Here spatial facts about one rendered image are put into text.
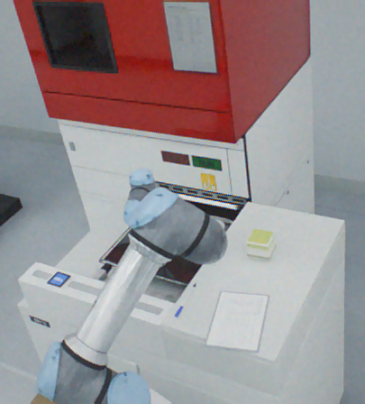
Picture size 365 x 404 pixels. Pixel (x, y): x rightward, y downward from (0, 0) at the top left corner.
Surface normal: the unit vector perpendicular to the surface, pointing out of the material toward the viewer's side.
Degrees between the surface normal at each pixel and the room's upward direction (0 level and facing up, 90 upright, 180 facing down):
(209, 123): 90
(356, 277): 0
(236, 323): 0
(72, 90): 90
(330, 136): 90
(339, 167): 90
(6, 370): 0
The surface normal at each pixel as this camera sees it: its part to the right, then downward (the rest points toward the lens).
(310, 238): -0.14, -0.82
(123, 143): -0.48, 0.55
